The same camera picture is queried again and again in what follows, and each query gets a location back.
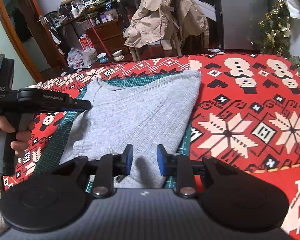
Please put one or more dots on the person's left hand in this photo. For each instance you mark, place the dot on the person's left hand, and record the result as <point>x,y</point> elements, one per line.
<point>21,145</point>

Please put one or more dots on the blue rimmed enamel cup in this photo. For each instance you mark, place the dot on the blue rimmed enamel cup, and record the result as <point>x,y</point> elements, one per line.
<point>103,57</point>

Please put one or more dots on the red patterned blanket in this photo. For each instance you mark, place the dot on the red patterned blanket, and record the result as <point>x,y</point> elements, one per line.
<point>240,155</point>

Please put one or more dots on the white red plastic bag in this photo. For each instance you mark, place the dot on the white red plastic bag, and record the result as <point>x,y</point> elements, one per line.
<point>75,58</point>

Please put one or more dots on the white hanging cloth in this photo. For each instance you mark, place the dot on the white hanging cloth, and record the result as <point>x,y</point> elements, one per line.
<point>292,5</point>

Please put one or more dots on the white lotion bottle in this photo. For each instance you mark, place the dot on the white lotion bottle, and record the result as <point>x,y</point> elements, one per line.
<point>75,11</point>

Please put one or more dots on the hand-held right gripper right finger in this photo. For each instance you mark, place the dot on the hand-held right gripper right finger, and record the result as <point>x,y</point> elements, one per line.
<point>161,161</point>

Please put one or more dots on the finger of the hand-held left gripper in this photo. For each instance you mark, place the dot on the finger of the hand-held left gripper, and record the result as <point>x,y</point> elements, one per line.
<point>77,105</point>

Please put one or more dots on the white ceramic bowl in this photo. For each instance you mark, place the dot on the white ceramic bowl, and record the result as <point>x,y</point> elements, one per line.
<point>118,55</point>

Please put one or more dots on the silver refrigerator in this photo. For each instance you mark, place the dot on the silver refrigerator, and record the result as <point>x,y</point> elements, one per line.
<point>242,17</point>

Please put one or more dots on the grey knit shirt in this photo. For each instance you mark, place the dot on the grey knit shirt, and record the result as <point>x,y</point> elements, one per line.
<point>135,115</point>

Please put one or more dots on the beige chair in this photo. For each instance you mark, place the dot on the beige chair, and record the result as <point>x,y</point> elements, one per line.
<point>179,46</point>

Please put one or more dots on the beige jacket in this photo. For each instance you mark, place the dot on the beige jacket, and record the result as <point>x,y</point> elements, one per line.
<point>160,17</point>

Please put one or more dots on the crumpled white paper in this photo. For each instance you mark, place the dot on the crumpled white paper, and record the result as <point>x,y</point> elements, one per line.
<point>216,50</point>

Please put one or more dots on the wooden drawer cabinet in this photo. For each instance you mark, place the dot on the wooden drawer cabinet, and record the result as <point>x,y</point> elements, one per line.
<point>110,40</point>

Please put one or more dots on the red carton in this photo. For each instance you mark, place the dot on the red carton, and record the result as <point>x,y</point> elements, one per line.
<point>86,43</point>

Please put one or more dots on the green camouflage bag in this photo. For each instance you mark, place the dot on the green camouflage bag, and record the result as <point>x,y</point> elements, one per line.
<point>298,60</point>

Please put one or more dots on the small Christmas tree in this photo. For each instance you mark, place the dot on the small Christmas tree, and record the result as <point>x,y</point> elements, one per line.
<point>275,32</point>

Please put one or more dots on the green cutting mat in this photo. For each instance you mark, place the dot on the green cutting mat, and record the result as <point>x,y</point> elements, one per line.
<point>52,142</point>

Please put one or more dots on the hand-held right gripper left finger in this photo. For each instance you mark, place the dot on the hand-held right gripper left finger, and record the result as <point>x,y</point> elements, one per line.
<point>130,160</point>

